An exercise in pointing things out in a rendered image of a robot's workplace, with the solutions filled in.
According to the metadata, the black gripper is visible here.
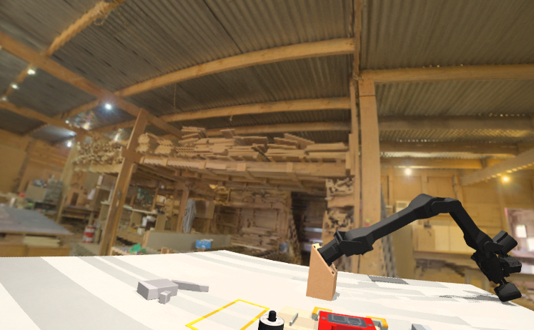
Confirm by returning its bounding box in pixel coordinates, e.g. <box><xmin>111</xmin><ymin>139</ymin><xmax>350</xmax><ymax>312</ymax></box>
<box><xmin>476</xmin><ymin>262</ymin><xmax>522</xmax><ymax>302</ymax></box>

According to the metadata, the black axle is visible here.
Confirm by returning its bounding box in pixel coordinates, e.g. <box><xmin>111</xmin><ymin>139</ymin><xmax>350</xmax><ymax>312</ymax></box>
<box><xmin>268</xmin><ymin>310</ymin><xmax>277</xmax><ymax>322</ymax></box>

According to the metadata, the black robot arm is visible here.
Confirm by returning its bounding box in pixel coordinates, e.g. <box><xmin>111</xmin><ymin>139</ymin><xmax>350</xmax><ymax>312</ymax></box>
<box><xmin>317</xmin><ymin>194</ymin><xmax>522</xmax><ymax>277</ymax></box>

